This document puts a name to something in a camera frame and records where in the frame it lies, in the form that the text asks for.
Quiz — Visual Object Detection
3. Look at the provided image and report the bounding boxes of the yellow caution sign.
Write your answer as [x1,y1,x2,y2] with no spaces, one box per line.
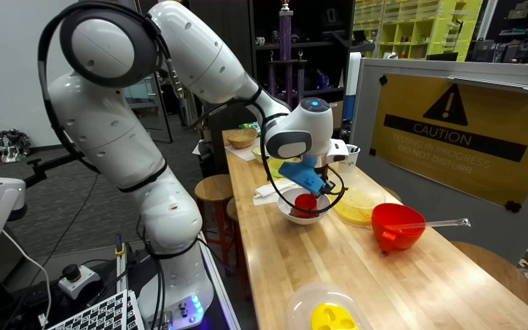
[371,74,528,207]

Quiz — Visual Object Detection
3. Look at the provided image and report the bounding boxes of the emergency stop button box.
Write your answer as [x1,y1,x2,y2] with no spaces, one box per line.
[57,262,103,301]

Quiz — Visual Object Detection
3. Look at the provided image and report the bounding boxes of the round wooden stool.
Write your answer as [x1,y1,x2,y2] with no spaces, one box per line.
[453,240,528,308]
[224,196,242,226]
[193,173,235,259]

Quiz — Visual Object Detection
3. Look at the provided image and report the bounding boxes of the clear round lidded container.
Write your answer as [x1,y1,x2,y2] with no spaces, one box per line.
[284,281,372,330]

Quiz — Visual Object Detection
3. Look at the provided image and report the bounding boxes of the clear plastic spoon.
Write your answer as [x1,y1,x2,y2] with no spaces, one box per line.
[383,217,473,235]

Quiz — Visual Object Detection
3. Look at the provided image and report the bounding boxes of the aluminium frame rail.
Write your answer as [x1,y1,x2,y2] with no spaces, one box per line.
[196,237,242,330]

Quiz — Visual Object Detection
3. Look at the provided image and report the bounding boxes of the purple pole trophy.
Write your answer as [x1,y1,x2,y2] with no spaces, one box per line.
[275,0,297,116]

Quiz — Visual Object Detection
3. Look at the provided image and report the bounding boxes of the clear container yellow contents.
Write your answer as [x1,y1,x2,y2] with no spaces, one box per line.
[332,173,389,226]

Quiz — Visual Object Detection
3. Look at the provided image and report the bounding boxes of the checkerboard calibration board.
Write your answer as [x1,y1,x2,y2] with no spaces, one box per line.
[46,290,147,330]

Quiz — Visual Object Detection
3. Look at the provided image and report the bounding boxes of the black shelving unit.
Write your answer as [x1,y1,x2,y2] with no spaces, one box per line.
[251,0,354,134]

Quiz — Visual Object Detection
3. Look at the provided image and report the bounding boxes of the gray partition panel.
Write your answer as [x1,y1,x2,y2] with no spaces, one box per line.
[349,59,528,266]

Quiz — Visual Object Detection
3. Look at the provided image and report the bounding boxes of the white paper cup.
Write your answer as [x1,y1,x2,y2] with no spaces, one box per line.
[343,143,363,174]

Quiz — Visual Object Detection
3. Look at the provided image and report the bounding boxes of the white paper towel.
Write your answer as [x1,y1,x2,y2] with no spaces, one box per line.
[251,180,290,207]

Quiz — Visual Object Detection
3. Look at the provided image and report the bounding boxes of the white bowl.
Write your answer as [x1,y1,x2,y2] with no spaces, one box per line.
[275,187,332,228]

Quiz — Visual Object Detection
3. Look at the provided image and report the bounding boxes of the small brown cardboard box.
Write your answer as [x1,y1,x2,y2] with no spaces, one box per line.
[327,99,345,134]

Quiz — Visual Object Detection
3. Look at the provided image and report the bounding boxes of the yellow-green shelf unit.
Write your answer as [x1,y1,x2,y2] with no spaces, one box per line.
[352,0,484,63]

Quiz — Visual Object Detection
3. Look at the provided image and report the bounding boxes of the white and blue tube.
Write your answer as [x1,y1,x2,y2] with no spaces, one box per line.
[341,52,363,145]

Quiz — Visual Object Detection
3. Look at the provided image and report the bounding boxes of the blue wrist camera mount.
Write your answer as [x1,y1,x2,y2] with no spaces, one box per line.
[277,154,328,198]

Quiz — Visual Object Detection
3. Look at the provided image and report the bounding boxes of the yellow-green plastic bowl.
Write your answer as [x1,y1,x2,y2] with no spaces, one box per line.
[251,145,290,180]

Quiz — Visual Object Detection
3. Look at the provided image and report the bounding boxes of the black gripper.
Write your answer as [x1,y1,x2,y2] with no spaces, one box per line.
[299,173,336,207]

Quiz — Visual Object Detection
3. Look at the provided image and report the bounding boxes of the yellow plastic piece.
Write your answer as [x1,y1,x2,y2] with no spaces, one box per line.
[310,301,361,330]

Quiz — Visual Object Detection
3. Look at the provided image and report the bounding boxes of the red plastic cup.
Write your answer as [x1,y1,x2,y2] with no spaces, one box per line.
[371,202,429,255]

